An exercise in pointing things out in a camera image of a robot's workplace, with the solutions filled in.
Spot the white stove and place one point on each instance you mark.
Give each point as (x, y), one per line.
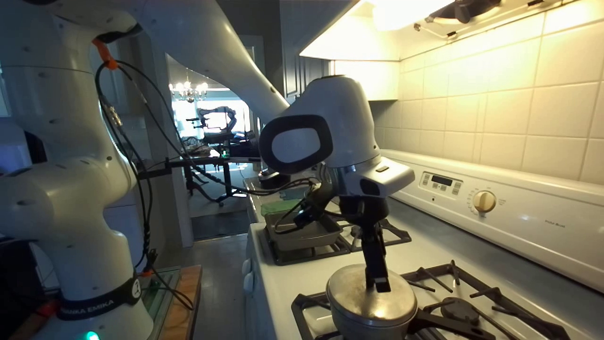
(541, 241)

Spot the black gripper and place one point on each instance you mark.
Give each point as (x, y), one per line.
(369, 213)

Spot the small metal pot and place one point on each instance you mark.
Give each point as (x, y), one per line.
(373, 318)

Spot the metal pot lid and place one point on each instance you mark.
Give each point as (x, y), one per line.
(348, 282)

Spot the black stove grate under pot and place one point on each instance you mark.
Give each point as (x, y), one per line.
(452, 305)

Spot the range hood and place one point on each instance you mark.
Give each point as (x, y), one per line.
(390, 31)

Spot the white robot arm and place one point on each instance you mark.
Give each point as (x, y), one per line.
(61, 201)

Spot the dark rectangular baking pan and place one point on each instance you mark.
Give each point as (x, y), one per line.
(322, 237)

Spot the black stove grate near pan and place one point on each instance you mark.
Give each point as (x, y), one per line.
(352, 233)

